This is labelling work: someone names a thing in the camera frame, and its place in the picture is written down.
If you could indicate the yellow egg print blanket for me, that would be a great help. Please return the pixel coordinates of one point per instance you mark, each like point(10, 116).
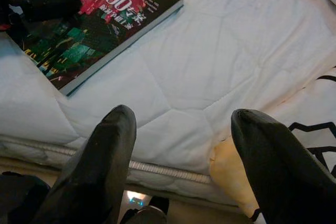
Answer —
point(228, 171)

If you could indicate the colourful paperback book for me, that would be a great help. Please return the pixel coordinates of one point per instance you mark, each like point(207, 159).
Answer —
point(105, 24)

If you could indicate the black left robot leg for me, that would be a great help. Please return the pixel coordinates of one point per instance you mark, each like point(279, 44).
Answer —
point(21, 200)

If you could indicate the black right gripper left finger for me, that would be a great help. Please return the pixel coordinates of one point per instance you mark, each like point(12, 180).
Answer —
point(99, 169)

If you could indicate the white quilted mattress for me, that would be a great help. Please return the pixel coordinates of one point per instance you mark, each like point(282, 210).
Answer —
point(197, 64)

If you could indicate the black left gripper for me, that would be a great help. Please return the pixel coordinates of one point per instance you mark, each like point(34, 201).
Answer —
point(10, 19)

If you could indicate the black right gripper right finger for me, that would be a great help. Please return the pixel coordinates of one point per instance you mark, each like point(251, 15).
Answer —
point(283, 182)

